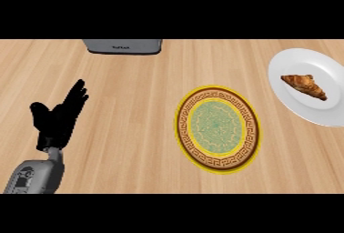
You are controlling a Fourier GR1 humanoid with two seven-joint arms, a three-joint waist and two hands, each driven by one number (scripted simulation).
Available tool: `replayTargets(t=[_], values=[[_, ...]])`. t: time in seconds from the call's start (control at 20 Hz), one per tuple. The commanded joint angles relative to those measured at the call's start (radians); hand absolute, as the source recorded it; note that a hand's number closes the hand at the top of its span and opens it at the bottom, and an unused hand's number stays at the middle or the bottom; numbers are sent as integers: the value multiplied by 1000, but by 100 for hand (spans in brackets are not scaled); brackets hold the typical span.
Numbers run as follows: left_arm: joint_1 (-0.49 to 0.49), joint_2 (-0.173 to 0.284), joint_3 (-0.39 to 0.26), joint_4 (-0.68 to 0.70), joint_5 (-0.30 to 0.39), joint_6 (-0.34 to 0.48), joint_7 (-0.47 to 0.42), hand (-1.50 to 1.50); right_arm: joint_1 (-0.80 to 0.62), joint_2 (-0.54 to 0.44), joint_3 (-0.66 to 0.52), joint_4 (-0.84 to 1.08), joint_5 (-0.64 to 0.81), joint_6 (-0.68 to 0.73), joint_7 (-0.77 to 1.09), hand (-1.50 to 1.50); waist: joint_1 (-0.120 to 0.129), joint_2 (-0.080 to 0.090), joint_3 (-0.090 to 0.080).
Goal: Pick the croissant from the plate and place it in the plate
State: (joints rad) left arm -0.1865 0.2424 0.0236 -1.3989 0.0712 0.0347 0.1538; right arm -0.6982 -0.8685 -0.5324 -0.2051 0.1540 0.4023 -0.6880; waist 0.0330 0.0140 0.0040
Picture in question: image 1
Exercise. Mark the brown croissant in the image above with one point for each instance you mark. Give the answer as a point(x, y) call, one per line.
point(304, 85)

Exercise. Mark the white plate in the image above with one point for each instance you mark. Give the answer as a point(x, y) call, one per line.
point(308, 86)

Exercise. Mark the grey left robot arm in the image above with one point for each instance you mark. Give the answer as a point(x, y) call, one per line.
point(37, 176)

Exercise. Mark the patterned yellow brown plate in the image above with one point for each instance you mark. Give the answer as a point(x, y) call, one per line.
point(217, 129)

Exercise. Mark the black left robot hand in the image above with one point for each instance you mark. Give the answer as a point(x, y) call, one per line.
point(57, 121)

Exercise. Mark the grey appliance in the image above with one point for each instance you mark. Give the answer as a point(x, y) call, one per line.
point(122, 46)

